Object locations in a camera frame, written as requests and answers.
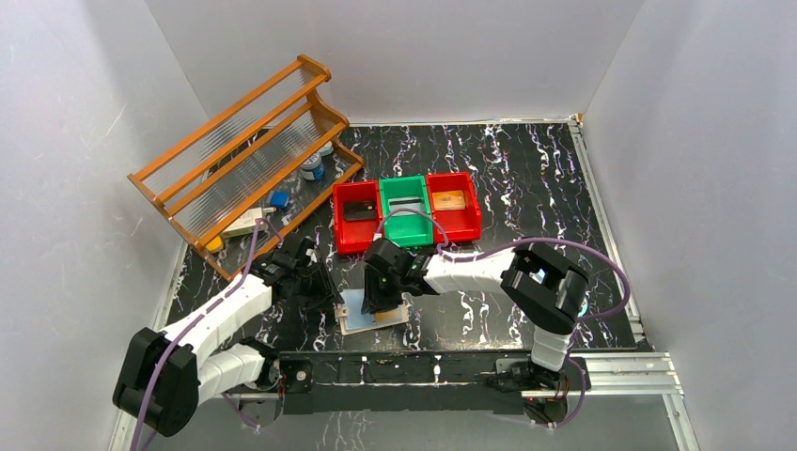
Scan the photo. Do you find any beige leather card holder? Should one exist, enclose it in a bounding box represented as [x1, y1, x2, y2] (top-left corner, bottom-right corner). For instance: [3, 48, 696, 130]
[335, 289, 410, 335]

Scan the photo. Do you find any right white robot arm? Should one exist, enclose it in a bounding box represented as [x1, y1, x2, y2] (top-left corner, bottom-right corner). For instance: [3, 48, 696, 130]
[361, 239, 589, 390]

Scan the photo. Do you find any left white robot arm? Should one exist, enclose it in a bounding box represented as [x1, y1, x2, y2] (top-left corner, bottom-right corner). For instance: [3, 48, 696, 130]
[112, 233, 339, 437]

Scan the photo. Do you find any silver card in bin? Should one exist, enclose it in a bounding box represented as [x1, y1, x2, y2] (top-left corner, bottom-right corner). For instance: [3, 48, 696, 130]
[388, 196, 424, 211]

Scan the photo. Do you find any black card in bin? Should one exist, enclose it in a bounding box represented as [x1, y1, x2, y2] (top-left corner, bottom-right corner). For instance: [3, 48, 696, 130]
[343, 200, 380, 222]

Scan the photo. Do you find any gold card in bin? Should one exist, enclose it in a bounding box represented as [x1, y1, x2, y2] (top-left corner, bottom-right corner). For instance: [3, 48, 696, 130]
[431, 190, 467, 211]

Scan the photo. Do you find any green plastic bin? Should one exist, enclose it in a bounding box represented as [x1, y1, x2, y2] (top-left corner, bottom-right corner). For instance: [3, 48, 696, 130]
[380, 176, 434, 247]

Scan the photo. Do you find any small white red box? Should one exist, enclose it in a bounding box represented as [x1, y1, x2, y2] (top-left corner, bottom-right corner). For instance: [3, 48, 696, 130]
[221, 207, 277, 239]

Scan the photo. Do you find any left red plastic bin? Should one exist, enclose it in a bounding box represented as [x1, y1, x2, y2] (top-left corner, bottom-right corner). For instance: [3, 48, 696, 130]
[333, 180, 383, 256]

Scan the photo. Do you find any red plastic bin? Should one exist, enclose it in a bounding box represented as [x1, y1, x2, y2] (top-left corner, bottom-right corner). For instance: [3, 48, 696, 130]
[333, 180, 383, 256]
[425, 172, 482, 242]

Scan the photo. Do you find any small blue cube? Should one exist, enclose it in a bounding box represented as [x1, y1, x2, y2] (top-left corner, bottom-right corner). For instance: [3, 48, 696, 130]
[266, 191, 290, 210]

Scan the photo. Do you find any small yellow object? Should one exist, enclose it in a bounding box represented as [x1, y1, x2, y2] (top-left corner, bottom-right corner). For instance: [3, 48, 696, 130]
[205, 236, 225, 254]

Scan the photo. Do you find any right red plastic bin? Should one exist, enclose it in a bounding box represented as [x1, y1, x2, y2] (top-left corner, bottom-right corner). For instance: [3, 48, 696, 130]
[425, 172, 482, 242]

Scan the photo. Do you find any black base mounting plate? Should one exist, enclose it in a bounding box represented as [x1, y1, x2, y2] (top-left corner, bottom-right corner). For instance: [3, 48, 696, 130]
[221, 350, 589, 430]

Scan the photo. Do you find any orange wooden shelf rack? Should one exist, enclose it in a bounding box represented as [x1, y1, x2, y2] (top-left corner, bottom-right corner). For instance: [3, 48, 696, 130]
[128, 54, 365, 280]

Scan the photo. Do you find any blue white round jar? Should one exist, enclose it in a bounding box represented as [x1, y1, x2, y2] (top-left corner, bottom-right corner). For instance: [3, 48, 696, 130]
[299, 152, 325, 182]

